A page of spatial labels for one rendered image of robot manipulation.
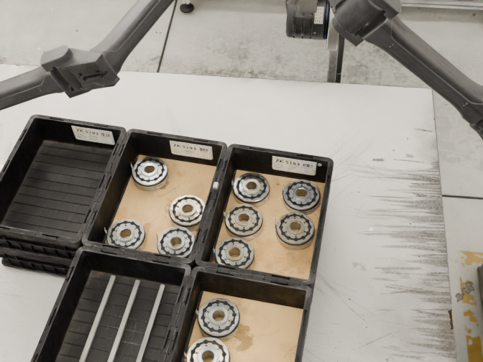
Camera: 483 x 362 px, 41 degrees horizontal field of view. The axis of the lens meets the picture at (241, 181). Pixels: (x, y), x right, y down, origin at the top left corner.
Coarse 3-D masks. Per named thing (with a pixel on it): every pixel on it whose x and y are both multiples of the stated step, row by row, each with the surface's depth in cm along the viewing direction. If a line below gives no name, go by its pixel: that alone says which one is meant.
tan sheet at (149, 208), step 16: (176, 160) 192; (176, 176) 189; (192, 176) 188; (208, 176) 188; (128, 192) 186; (144, 192) 185; (160, 192) 185; (176, 192) 185; (192, 192) 185; (128, 208) 182; (144, 208) 182; (160, 208) 182; (112, 224) 179; (144, 224) 179; (160, 224) 179
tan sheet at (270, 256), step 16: (272, 176) 188; (272, 192) 184; (320, 192) 184; (272, 208) 181; (320, 208) 181; (224, 224) 178; (272, 224) 178; (256, 240) 175; (272, 240) 175; (256, 256) 172; (272, 256) 172; (288, 256) 172; (304, 256) 172; (272, 272) 169; (288, 272) 169; (304, 272) 169
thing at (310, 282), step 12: (240, 144) 182; (228, 156) 180; (288, 156) 180; (300, 156) 179; (312, 156) 179; (216, 192) 172; (324, 192) 172; (216, 204) 170; (324, 204) 169; (324, 216) 167; (204, 228) 166; (204, 240) 165; (204, 264) 160; (216, 264) 160; (312, 264) 159; (264, 276) 159; (276, 276) 158; (312, 276) 157
